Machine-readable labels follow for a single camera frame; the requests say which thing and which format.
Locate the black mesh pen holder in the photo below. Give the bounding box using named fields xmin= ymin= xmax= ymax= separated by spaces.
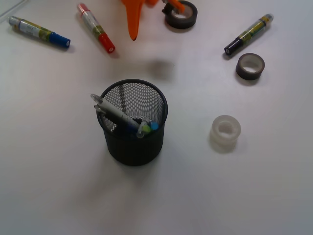
xmin=96 ymin=79 xmax=168 ymax=166

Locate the clear silver gel pen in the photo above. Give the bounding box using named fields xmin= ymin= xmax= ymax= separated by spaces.
xmin=136 ymin=117 xmax=151 ymax=139

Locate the large black tape roll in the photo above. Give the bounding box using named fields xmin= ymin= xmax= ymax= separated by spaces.
xmin=162 ymin=0 xmax=198 ymax=29

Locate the blue cap marker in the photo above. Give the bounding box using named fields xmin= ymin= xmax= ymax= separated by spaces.
xmin=9 ymin=16 xmax=70 ymax=48

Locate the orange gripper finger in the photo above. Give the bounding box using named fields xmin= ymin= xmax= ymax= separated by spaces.
xmin=122 ymin=0 xmax=145 ymax=41

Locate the green mechanical pencil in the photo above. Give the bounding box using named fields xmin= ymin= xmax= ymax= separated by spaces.
xmin=142 ymin=125 xmax=151 ymax=134

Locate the black cap marker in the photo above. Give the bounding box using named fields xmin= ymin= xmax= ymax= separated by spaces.
xmin=224 ymin=14 xmax=274 ymax=55

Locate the small dark tape roll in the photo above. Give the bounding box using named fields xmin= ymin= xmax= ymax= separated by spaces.
xmin=235 ymin=53 xmax=265 ymax=81

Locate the clear tape roll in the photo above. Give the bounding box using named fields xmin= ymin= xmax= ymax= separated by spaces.
xmin=209 ymin=115 xmax=242 ymax=154

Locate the blue black retractable pen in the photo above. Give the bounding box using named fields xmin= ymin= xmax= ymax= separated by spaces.
xmin=100 ymin=113 xmax=138 ymax=133

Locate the red cap marker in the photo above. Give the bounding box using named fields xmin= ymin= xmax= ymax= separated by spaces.
xmin=77 ymin=3 xmax=115 ymax=54

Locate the white dotted gel pen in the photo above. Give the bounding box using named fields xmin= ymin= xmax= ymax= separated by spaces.
xmin=90 ymin=94 xmax=139 ymax=130

